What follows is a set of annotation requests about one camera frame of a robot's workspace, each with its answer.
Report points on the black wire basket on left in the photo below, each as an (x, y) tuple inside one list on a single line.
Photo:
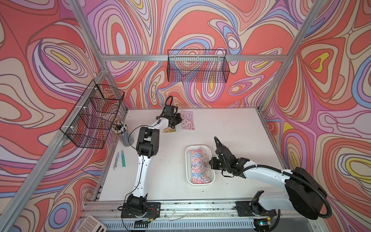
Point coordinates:
[(97, 109)]

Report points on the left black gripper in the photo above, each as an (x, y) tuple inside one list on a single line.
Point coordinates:
[(179, 119)]

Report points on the yellow green sticker sheet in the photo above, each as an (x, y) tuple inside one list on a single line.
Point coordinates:
[(169, 129)]

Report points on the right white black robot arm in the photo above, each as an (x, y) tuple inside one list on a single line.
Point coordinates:
[(299, 191)]

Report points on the mesh pen cup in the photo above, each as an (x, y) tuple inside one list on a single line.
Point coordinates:
[(125, 138)]

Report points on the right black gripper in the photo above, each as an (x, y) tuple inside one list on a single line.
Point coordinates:
[(213, 163)]

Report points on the pink bonbon sticker sheet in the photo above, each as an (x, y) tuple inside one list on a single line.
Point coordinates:
[(187, 120)]

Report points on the black wire basket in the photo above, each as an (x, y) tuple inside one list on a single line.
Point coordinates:
[(197, 66), (97, 109)]

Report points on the white plastic storage tray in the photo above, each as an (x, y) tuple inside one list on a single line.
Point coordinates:
[(188, 164)]

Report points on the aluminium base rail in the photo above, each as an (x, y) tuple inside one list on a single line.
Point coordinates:
[(199, 215)]

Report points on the white keypad device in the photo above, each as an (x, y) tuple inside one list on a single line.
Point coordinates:
[(91, 224)]

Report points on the black wire basket at back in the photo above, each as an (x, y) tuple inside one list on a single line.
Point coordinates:
[(197, 66)]

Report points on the pink puffy sticker sheet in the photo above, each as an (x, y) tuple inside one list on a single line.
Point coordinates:
[(207, 174)]

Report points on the blue red animal sticker sheet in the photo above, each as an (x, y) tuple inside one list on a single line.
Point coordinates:
[(196, 165)]

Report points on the bundle of pens in cup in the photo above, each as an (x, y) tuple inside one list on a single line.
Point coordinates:
[(119, 128)]

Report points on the green pen on table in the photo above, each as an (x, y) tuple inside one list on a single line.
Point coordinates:
[(123, 159)]

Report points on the small clear blue tool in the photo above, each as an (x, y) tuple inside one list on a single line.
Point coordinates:
[(116, 161)]

